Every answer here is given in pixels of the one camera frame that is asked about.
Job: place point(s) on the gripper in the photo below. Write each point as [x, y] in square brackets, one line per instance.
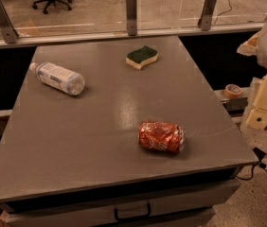
[258, 116]

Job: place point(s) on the green and yellow sponge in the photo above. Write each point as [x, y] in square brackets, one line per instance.
[142, 57]

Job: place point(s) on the roll of tan tape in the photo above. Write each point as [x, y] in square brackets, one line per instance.
[232, 91]

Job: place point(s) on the crushed red soda can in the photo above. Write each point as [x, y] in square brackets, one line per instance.
[161, 136]

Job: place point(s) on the grey drawer under table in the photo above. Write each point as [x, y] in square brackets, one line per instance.
[190, 206]

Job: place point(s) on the clear plastic water bottle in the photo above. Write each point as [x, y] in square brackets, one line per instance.
[58, 77]

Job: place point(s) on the right metal railing bracket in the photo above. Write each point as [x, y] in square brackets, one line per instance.
[205, 21]

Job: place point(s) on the metal railing bracket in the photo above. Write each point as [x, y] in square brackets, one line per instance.
[205, 21]
[8, 31]
[131, 14]

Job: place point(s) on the middle metal railing bracket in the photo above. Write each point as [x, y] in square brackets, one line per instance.
[131, 14]

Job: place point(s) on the left metal railing bracket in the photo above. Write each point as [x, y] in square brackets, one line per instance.
[8, 31]

